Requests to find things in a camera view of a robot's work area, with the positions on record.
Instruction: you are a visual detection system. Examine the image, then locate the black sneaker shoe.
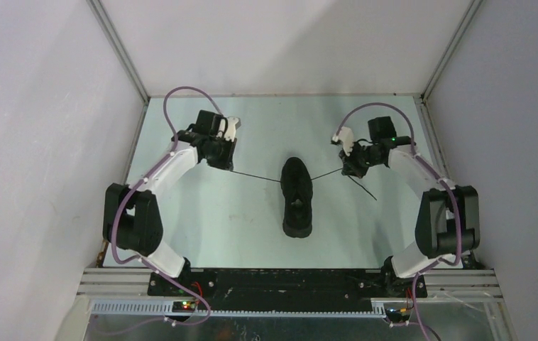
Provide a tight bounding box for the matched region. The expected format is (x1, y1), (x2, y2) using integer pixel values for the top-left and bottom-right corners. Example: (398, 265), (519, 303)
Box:
(280, 157), (313, 239)

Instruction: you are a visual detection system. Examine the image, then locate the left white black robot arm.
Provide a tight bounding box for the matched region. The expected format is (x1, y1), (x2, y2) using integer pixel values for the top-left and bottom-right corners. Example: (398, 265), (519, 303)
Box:
(102, 110), (241, 296)

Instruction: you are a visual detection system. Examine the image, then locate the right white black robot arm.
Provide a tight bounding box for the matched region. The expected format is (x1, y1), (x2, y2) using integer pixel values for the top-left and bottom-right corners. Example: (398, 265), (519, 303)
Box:
(332, 117), (480, 297)

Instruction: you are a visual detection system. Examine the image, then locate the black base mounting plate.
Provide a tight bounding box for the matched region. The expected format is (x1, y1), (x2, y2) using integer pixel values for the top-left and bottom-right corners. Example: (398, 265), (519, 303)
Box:
(148, 268), (427, 313)

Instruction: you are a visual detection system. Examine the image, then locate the left circuit board with leds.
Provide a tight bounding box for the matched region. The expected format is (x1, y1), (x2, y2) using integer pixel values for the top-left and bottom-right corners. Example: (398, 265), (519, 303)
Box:
(171, 301), (197, 313)

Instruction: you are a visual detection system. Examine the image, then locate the circuit board with leds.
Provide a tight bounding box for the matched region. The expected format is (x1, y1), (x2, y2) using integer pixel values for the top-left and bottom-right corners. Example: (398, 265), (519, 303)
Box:
(171, 301), (197, 313)
(385, 308), (410, 325)

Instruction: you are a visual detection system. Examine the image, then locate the right circuit board with leds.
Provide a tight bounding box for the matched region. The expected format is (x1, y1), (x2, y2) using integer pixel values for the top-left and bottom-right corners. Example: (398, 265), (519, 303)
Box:
(385, 308), (410, 325)

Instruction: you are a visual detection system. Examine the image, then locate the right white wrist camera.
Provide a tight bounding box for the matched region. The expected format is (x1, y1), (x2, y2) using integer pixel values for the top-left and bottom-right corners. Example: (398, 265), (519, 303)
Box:
(331, 126), (355, 156)

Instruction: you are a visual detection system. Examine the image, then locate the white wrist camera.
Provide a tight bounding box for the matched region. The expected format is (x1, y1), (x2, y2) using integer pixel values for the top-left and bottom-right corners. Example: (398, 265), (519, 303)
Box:
(217, 117), (241, 142)
(331, 126), (355, 156)

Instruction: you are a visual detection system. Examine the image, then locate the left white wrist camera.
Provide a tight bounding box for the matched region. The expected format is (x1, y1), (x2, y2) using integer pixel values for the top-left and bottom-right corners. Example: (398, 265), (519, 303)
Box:
(217, 117), (241, 142)

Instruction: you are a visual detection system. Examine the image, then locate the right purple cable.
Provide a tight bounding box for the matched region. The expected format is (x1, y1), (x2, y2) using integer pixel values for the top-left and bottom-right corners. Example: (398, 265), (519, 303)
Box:
(334, 102), (463, 341)

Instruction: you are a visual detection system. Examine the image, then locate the purple cable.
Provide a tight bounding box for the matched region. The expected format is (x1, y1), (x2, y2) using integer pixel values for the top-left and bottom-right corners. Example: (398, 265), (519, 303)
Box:
(334, 102), (463, 341)
(89, 86), (225, 336)

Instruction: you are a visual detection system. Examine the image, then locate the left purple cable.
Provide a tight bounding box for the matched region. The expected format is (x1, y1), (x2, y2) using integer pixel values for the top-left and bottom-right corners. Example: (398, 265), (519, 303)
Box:
(89, 86), (225, 336)

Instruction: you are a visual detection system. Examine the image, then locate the aluminium front rail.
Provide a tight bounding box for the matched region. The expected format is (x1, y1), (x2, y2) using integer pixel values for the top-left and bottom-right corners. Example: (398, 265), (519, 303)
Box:
(77, 267), (503, 302)

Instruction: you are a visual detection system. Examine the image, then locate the slotted grey cable duct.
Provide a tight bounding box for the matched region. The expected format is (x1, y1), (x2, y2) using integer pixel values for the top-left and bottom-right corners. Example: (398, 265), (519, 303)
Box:
(91, 299), (386, 318)

